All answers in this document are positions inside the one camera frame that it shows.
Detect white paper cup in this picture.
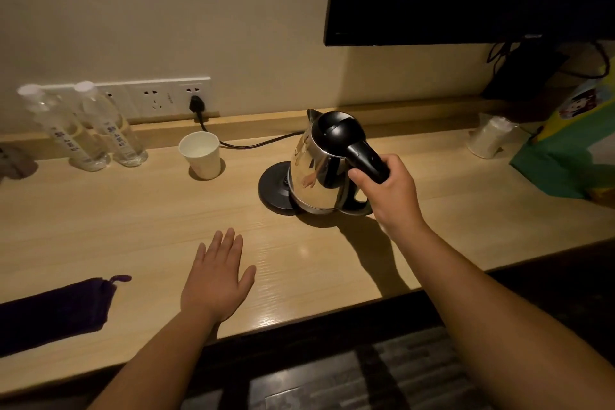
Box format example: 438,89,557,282
178,131,222,181

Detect black kettle base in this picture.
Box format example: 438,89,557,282
258,161,304,216

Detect stainless steel electric kettle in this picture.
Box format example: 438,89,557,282
287,108,391,216

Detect colourful shopping bag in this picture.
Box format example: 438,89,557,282
509,70,615,206

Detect white wall socket panel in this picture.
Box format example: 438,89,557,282
41,77,213,121

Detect person's left hand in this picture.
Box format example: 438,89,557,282
180,227,257,324

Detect person's right forearm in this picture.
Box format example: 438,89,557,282
388,220,615,410

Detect person's right hand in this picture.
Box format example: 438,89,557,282
348,153,428,233

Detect person's left forearm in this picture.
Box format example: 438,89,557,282
88,307,223,410

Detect black power cord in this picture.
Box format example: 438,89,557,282
189,95,305,150

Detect wrapped white cups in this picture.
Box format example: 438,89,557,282
465,113,521,160

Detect purple fabric pouch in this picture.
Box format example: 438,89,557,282
0,275,132,358

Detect black television cables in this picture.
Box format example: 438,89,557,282
482,40,612,100

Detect clear plastic water bottle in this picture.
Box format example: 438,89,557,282
17,83,109,172
73,80,149,168

